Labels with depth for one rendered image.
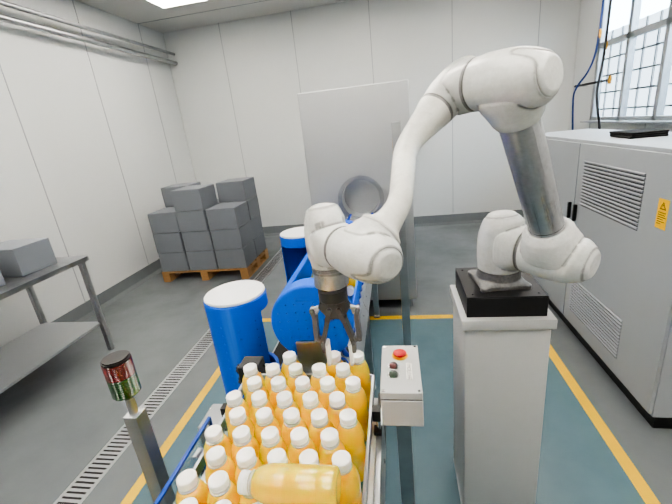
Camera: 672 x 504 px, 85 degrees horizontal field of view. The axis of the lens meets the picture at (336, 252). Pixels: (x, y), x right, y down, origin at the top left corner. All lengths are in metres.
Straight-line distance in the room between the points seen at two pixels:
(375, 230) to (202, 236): 4.27
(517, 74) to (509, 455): 1.45
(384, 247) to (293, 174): 5.77
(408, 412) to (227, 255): 4.09
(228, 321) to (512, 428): 1.24
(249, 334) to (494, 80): 1.34
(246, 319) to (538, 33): 5.76
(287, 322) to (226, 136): 5.68
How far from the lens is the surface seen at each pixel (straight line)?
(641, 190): 2.50
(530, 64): 0.98
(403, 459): 1.21
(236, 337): 1.73
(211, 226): 4.82
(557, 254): 1.29
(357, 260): 0.72
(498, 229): 1.41
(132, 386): 1.04
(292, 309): 1.25
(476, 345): 1.50
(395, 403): 0.97
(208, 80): 6.88
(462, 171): 6.30
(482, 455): 1.85
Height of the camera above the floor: 1.71
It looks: 19 degrees down
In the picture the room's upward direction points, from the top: 6 degrees counter-clockwise
